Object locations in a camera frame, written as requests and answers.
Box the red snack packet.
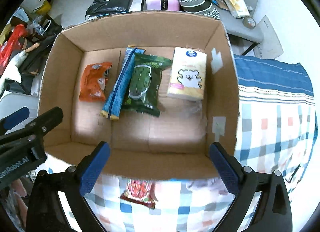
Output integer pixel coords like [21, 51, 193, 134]
[120, 179, 156, 210]

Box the orange snack packet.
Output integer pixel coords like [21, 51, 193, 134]
[79, 62, 112, 102]

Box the long blue snack packet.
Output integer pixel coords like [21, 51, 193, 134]
[101, 47, 145, 120]

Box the green snack packet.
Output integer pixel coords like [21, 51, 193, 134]
[121, 53, 172, 118]

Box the yellow tissue pack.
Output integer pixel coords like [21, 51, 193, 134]
[167, 47, 207, 101]

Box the purple knit cloth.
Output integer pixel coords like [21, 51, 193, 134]
[186, 177, 229, 196]

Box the person's left hand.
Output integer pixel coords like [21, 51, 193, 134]
[11, 179, 28, 226]

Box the grey plastic chair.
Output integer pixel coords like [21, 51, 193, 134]
[0, 92, 39, 134]

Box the white goose plush toy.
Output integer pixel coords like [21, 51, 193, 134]
[1, 43, 40, 96]

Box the red plastic bag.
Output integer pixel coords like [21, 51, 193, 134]
[1, 24, 27, 75]

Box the plaid quilt table cover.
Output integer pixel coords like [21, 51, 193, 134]
[47, 55, 316, 232]

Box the yellow bag on floor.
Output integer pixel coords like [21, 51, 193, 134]
[31, 0, 52, 16]

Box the open cardboard box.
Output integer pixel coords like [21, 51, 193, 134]
[39, 11, 239, 181]

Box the leaning beige board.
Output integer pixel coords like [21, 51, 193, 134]
[253, 16, 284, 59]

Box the tape roll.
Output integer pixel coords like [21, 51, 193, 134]
[242, 16, 256, 29]

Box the grey cushioned chair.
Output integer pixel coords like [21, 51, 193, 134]
[216, 0, 264, 55]

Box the black strap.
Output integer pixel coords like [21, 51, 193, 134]
[285, 164, 301, 184]

